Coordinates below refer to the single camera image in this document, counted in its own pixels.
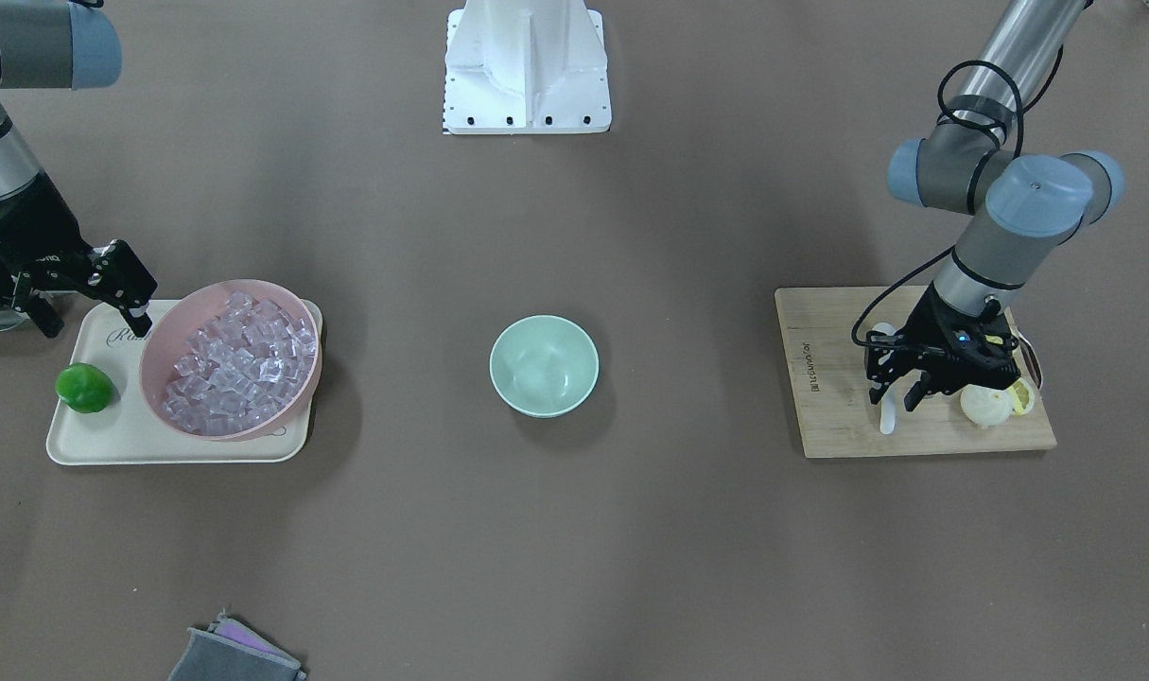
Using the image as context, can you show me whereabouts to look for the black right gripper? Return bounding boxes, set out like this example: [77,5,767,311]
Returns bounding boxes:
[0,175,159,338]

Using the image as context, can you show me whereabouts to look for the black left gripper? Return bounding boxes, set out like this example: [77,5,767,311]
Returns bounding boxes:
[867,285,1020,412]

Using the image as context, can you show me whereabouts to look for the white ceramic spoon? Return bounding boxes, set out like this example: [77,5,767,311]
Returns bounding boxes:
[872,322,897,435]

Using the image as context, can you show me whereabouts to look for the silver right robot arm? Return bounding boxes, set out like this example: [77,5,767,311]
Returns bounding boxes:
[0,1,156,338]

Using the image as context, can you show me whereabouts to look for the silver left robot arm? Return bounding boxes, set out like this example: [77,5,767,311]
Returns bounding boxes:
[853,1,1124,410]

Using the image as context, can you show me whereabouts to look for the pink bowl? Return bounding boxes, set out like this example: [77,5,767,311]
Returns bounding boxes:
[139,279,322,441]

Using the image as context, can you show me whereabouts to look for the clear ice cube pile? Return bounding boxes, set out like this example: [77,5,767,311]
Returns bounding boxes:
[142,288,321,438]

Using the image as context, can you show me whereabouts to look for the mint green bowl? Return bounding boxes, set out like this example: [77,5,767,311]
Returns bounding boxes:
[488,315,601,419]

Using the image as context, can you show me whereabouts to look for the white peeled lemon end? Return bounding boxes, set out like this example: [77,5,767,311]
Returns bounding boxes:
[958,385,1015,430]

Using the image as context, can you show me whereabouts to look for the wooden cutting board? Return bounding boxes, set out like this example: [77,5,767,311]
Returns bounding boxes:
[774,286,1057,461]

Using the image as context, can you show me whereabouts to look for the green lime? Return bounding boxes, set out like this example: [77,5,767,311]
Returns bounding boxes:
[55,362,117,413]

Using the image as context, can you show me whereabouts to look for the lemon slice lower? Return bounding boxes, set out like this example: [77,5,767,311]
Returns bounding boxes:
[1004,376,1039,415]

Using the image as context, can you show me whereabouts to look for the beige rectangular tray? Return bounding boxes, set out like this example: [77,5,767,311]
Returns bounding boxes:
[45,305,313,465]

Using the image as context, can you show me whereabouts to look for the grey folded cloth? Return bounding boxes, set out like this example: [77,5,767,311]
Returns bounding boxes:
[168,612,307,680]

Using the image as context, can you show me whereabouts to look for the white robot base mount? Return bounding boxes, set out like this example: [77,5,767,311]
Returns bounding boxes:
[442,1,614,136]

